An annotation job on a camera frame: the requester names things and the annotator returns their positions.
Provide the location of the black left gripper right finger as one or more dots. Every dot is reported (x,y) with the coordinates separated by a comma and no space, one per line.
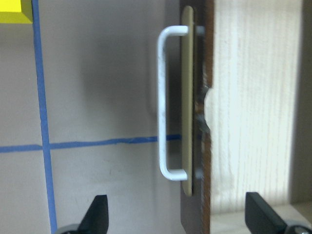
(261,218)

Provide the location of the white drawer handle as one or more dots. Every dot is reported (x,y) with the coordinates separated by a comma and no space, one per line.
(171,31)

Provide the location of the yellow cube block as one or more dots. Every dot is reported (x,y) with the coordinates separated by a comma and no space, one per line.
(16,11)

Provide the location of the light wood drawer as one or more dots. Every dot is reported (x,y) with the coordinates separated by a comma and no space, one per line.
(247,60)

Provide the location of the dark wooden drawer cabinet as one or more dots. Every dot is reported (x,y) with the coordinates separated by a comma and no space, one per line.
(301,165)

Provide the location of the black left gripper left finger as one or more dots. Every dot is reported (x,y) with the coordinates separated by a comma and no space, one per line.
(96,219)

